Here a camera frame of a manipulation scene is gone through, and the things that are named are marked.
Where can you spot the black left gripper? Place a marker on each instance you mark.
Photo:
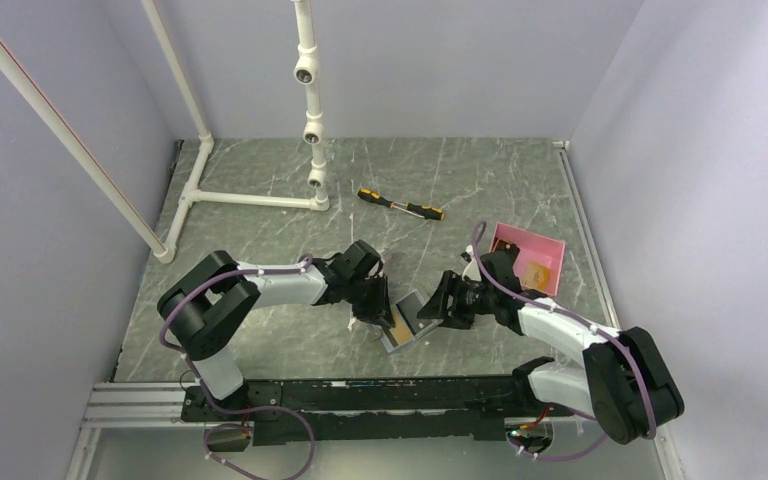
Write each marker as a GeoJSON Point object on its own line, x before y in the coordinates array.
{"type": "Point", "coordinates": [379, 310]}

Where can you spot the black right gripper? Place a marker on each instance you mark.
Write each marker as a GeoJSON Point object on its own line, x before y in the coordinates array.
{"type": "Point", "coordinates": [453, 315]}

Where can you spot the grey leather card holder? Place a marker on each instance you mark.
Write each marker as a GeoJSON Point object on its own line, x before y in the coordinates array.
{"type": "Point", "coordinates": [410, 305]}

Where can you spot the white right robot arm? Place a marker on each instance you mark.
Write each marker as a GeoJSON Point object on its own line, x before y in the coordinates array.
{"type": "Point", "coordinates": [616, 377]}

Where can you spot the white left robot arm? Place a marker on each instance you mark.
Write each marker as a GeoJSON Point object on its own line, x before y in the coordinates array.
{"type": "Point", "coordinates": [202, 312]}

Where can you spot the pink plastic card box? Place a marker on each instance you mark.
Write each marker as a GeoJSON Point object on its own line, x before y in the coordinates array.
{"type": "Point", "coordinates": [538, 259]}

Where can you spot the yellow black screwdriver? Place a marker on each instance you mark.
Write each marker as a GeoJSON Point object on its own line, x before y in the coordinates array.
{"type": "Point", "coordinates": [420, 211]}

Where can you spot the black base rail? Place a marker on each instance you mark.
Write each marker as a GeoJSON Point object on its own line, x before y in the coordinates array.
{"type": "Point", "coordinates": [483, 408]}

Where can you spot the white PVC pipe frame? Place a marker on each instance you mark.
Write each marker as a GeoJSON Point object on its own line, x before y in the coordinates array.
{"type": "Point", "coordinates": [103, 139]}

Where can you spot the aluminium extrusion frame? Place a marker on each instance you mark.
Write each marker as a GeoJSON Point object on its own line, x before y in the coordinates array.
{"type": "Point", "coordinates": [477, 182]}

